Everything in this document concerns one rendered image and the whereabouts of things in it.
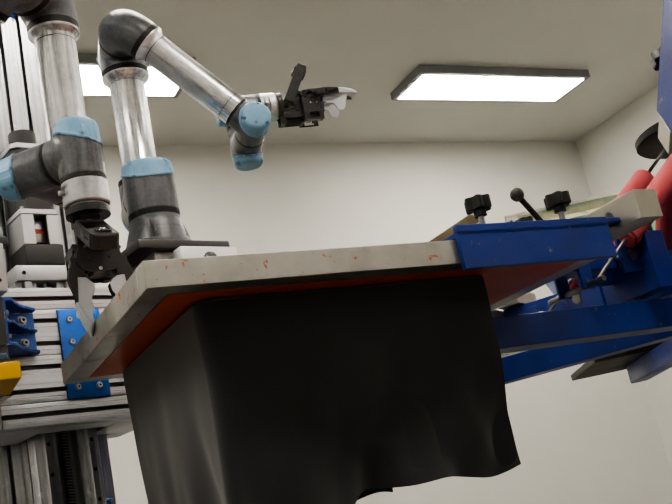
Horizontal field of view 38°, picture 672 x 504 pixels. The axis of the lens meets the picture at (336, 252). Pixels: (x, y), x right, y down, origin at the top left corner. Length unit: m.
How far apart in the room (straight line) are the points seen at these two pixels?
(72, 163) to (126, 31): 0.82
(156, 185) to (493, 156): 5.14
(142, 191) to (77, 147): 0.58
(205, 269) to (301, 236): 4.85
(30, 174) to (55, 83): 0.25
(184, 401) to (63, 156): 0.45
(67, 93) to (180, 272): 0.65
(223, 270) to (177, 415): 0.28
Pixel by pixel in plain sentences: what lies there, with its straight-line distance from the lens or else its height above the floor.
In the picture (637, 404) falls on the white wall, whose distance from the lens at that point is 7.24.
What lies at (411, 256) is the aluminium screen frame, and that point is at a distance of 1.44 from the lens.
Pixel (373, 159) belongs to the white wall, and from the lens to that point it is 6.60.
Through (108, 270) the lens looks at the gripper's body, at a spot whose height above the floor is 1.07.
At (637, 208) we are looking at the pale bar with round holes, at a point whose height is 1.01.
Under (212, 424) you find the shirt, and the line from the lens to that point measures 1.35.
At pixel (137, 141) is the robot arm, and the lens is 2.40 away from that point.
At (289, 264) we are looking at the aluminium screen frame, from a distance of 1.35.
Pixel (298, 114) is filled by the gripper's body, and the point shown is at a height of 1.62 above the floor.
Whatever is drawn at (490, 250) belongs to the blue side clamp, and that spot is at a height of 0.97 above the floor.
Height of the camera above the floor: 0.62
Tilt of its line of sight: 15 degrees up
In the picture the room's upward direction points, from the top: 12 degrees counter-clockwise
